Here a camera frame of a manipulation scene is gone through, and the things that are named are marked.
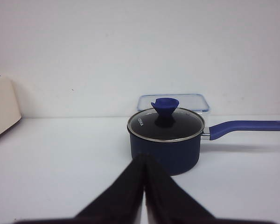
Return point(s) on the clear plastic food container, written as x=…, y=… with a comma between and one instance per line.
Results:
x=193, y=102

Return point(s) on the white two-slot toaster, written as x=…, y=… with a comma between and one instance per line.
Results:
x=9, y=109

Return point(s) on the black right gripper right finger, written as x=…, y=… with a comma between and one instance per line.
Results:
x=168, y=203

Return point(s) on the dark blue saucepan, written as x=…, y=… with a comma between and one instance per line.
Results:
x=179, y=156

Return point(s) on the glass lid with blue knob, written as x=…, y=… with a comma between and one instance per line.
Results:
x=165, y=121

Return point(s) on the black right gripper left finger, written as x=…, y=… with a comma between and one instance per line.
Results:
x=121, y=203

